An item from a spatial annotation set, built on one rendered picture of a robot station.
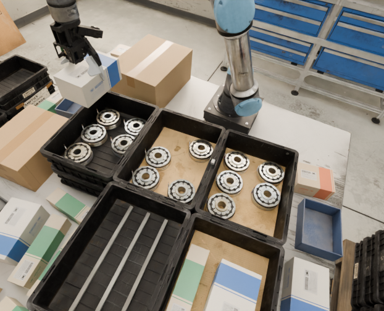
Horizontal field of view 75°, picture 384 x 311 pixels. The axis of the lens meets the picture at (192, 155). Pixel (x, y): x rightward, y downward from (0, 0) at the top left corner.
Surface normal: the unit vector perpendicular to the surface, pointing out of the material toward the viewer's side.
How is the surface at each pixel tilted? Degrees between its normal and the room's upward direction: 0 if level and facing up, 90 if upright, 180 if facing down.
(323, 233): 0
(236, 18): 85
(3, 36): 73
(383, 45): 90
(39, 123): 0
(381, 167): 0
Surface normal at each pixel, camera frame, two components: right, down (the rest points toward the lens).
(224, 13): 0.11, 0.74
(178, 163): 0.07, -0.60
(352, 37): -0.44, 0.70
